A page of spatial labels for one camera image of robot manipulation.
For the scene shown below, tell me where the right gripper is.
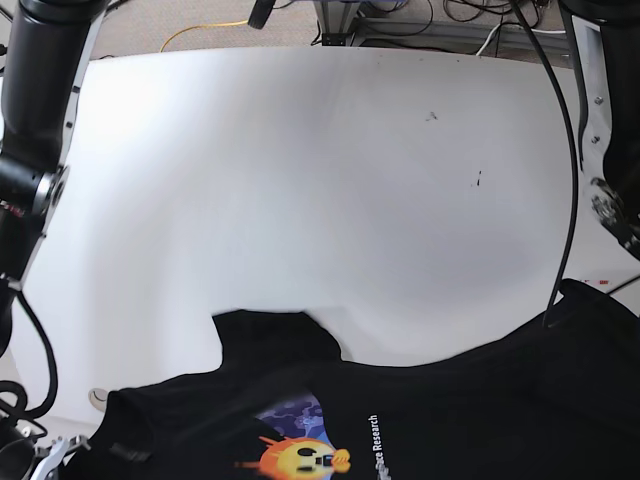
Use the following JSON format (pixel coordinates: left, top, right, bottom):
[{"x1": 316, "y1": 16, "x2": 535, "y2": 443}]
[{"x1": 0, "y1": 424, "x2": 35, "y2": 480}]

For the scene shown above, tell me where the black T-shirt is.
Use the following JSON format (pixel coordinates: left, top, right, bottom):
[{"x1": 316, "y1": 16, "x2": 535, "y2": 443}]
[{"x1": 61, "y1": 280, "x2": 639, "y2": 479}]

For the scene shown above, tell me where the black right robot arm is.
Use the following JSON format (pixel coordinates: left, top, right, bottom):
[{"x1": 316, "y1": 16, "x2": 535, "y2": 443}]
[{"x1": 1, "y1": 1, "x2": 108, "y2": 479}]

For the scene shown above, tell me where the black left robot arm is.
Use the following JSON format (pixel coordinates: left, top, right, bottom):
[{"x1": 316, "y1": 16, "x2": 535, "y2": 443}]
[{"x1": 558, "y1": 0, "x2": 639, "y2": 258}]

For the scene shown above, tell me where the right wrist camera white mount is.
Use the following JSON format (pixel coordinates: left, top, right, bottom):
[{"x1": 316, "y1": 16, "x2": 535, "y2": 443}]
[{"x1": 23, "y1": 435, "x2": 91, "y2": 480}]

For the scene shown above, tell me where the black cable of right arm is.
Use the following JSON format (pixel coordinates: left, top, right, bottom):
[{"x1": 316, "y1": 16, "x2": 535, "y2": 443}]
[{"x1": 0, "y1": 284, "x2": 61, "y2": 421}]

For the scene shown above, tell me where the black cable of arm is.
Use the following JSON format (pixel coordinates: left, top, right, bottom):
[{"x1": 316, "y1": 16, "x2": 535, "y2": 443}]
[
  {"x1": 509, "y1": 0, "x2": 584, "y2": 329},
  {"x1": 0, "y1": 284, "x2": 61, "y2": 421}
]

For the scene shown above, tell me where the left table cable grommet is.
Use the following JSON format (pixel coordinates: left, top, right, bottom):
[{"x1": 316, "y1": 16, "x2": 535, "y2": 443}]
[{"x1": 88, "y1": 388, "x2": 109, "y2": 412}]

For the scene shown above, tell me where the yellow cable on floor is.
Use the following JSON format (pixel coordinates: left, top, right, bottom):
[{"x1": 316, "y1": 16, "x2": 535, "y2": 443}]
[{"x1": 159, "y1": 19, "x2": 250, "y2": 54}]

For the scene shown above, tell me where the aluminium frame post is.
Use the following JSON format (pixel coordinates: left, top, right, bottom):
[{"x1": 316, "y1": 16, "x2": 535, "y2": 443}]
[{"x1": 313, "y1": 1, "x2": 362, "y2": 46}]

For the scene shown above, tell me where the white cable on floor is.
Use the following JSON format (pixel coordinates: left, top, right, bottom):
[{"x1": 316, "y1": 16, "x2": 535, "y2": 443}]
[{"x1": 474, "y1": 22, "x2": 561, "y2": 57}]

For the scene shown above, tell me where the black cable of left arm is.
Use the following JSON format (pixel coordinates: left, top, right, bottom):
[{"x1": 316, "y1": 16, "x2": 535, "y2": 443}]
[{"x1": 509, "y1": 0, "x2": 584, "y2": 329}]

